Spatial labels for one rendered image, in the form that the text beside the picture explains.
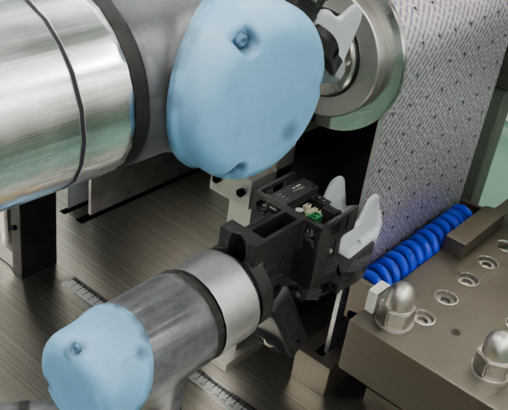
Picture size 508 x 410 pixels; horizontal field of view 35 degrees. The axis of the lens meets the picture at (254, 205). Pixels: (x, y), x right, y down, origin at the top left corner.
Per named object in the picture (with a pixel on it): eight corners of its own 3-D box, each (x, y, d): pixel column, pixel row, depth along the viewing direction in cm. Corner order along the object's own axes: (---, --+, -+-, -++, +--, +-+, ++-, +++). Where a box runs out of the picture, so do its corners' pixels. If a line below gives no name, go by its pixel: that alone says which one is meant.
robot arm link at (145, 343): (33, 403, 58) (31, 311, 53) (148, 334, 65) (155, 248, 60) (107, 470, 54) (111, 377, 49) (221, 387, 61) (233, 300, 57)
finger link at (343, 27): (392, 40, 67) (352, -20, 59) (356, 102, 67) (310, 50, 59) (362, 29, 68) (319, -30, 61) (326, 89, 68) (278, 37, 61)
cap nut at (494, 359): (462, 369, 71) (475, 330, 69) (481, 350, 74) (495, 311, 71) (499, 392, 69) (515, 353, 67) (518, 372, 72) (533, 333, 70)
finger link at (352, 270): (387, 249, 73) (328, 289, 67) (384, 263, 74) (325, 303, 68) (346, 225, 75) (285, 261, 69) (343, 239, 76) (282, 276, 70)
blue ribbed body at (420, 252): (346, 294, 82) (352, 267, 80) (450, 219, 96) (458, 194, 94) (375, 312, 80) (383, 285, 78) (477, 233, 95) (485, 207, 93)
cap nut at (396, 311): (366, 320, 75) (376, 281, 73) (387, 303, 78) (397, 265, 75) (400, 340, 74) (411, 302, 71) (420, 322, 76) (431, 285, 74)
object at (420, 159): (340, 283, 81) (378, 117, 71) (454, 202, 97) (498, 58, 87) (344, 285, 81) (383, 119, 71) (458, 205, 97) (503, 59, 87)
